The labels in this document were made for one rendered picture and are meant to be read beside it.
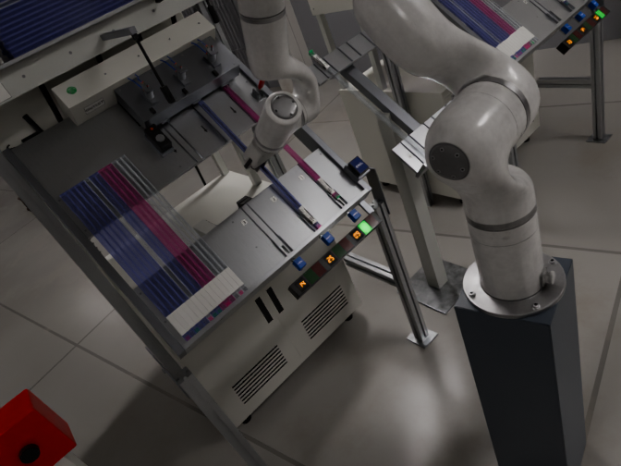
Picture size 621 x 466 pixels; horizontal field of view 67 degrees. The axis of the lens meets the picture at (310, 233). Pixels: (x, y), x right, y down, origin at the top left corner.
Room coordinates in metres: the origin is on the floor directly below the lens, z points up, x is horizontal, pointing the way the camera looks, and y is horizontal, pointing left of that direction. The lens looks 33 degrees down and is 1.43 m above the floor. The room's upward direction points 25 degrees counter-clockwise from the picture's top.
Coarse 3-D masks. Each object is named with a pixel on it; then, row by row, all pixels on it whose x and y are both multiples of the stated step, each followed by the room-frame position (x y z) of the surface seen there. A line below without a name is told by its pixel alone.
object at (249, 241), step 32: (320, 160) 1.28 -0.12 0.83; (320, 192) 1.19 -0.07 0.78; (352, 192) 1.19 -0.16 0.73; (224, 224) 1.13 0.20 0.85; (256, 224) 1.12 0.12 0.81; (288, 224) 1.12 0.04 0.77; (320, 224) 1.11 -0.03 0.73; (224, 256) 1.06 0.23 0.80; (256, 256) 1.05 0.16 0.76; (160, 320) 0.94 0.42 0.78
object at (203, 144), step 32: (224, 96) 1.46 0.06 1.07; (64, 128) 1.38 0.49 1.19; (96, 128) 1.38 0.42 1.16; (128, 128) 1.38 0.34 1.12; (160, 128) 1.38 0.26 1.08; (192, 128) 1.38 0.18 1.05; (32, 160) 1.31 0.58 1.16; (64, 160) 1.30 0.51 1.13; (96, 160) 1.30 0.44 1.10; (160, 160) 1.29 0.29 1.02; (192, 160) 1.29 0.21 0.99
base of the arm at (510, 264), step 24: (480, 240) 0.64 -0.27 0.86; (504, 240) 0.60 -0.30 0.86; (528, 240) 0.60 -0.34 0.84; (480, 264) 0.65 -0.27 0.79; (504, 264) 0.61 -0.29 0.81; (528, 264) 0.60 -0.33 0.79; (552, 264) 0.64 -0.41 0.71; (480, 288) 0.67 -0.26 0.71; (504, 288) 0.61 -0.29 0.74; (528, 288) 0.60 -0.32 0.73; (552, 288) 0.59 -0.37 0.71; (504, 312) 0.59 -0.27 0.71; (528, 312) 0.57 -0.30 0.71
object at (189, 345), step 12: (360, 192) 1.16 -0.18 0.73; (348, 204) 1.14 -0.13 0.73; (336, 216) 1.11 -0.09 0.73; (324, 228) 1.08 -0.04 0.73; (312, 240) 1.08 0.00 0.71; (300, 252) 1.07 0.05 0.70; (276, 264) 1.01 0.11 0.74; (288, 264) 1.07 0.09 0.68; (264, 276) 0.99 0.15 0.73; (252, 288) 0.97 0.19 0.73; (240, 300) 0.95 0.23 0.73; (228, 312) 0.93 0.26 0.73; (216, 324) 0.92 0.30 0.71; (204, 336) 0.92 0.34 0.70; (192, 348) 0.91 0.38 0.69
